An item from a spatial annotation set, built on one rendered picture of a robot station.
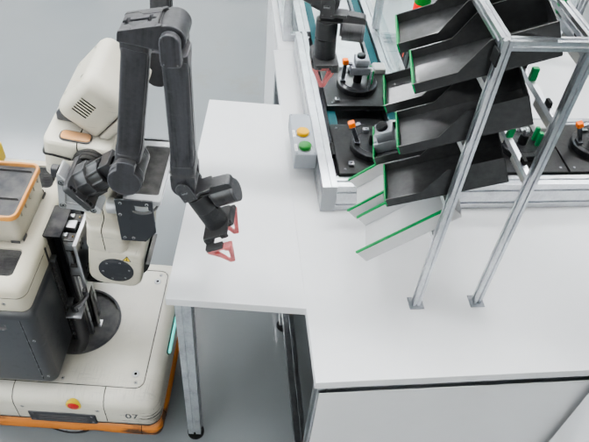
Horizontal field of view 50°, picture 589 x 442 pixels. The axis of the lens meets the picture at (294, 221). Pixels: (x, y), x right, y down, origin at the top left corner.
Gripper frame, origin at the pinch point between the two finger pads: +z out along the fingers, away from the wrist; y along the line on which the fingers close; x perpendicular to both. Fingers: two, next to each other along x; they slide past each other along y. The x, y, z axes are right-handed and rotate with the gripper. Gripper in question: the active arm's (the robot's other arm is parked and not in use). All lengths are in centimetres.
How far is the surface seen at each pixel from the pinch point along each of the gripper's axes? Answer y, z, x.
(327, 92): 34.5, 26.8, -8.1
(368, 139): 5.1, 24.3, -17.0
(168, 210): 75, 122, 57
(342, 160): -1.0, 27.0, -8.1
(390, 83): -17.2, -11.3, -14.1
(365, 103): 28.5, 27.2, -20.7
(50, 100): 166, 119, 128
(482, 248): -29, 39, -47
